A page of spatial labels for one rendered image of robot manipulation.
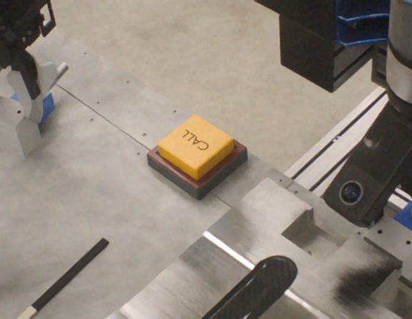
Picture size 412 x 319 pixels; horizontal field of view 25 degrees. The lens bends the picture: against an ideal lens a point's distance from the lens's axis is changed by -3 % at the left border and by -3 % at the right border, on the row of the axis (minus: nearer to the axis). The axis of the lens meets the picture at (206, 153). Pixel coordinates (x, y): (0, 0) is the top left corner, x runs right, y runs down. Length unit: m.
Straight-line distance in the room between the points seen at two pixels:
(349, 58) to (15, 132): 0.44
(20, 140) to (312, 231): 0.36
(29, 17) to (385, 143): 0.42
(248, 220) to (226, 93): 1.40
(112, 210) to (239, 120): 1.20
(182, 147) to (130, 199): 0.08
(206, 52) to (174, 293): 1.58
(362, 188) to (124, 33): 1.74
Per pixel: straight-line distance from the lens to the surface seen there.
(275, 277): 0.86
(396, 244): 0.93
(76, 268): 0.99
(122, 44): 2.45
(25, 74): 1.02
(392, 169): 0.80
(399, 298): 0.88
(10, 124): 1.08
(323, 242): 0.91
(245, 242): 0.88
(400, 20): 0.73
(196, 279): 0.87
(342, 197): 0.81
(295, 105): 2.25
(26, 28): 1.04
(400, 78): 0.76
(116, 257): 1.00
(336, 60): 1.21
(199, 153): 1.03
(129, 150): 1.09
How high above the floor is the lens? 1.60
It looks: 48 degrees down
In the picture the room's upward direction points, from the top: 7 degrees counter-clockwise
